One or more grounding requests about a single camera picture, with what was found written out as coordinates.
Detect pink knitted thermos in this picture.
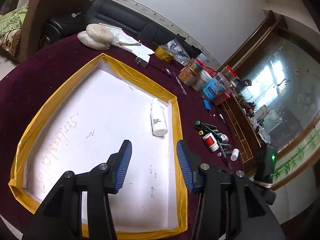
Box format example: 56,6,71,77
213,89,231,106

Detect yellow tape roll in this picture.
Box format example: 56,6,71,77
155,46,174,63

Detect clear plastic bag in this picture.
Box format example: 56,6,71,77
164,38,190,67

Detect black marker yellow cap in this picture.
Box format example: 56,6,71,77
199,130,230,150

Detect white label jar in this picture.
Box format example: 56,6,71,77
191,70,212,92

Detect small blue white cap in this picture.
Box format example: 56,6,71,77
165,68,172,76

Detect black marker pink cap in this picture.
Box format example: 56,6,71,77
217,141,232,170

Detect white bottle orange cap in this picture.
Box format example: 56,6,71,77
203,133,219,152

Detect orange label plastic jar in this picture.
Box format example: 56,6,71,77
178,63,203,86

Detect blue battery pack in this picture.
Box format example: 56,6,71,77
202,99,211,111

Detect wooden brick pattern cabinet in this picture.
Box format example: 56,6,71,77
222,95,261,170

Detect red lid jar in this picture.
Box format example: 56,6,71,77
190,58,205,74

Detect small white bottle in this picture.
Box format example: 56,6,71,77
220,134,228,142

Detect bagged round cakes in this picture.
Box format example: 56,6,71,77
77,23,115,50

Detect yellow taped white tray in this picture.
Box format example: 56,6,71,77
9,54,188,239

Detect white power adapter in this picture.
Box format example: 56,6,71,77
135,53,150,68

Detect maroon velvet tablecloth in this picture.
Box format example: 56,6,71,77
1,35,239,231

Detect black leather sofa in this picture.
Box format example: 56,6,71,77
40,0,201,58

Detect white papers stack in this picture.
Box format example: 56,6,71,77
99,23,154,56

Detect brown armchair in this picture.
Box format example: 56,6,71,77
0,0,95,63

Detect blue cartoon snack jar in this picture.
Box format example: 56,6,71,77
202,73,230,101

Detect white pill bottle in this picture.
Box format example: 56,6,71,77
231,148,239,161

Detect black marker green cap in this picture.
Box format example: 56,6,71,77
195,120,223,142

